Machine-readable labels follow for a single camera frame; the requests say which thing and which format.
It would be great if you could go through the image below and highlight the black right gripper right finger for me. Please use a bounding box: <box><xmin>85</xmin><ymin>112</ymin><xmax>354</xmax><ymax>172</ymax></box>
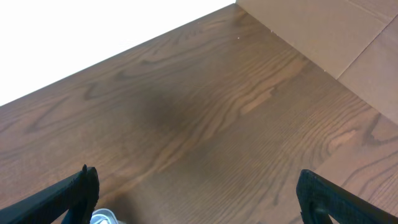
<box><xmin>296</xmin><ymin>169</ymin><xmax>397</xmax><ymax>224</ymax></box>

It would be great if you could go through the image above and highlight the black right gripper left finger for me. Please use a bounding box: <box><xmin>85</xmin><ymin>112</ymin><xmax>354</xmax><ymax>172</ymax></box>
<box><xmin>1</xmin><ymin>166</ymin><xmax>100</xmax><ymax>224</ymax></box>

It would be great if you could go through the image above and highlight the brown cardboard panel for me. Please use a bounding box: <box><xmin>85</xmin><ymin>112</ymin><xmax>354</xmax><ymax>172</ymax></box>
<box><xmin>237</xmin><ymin>0</ymin><xmax>397</xmax><ymax>122</ymax></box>

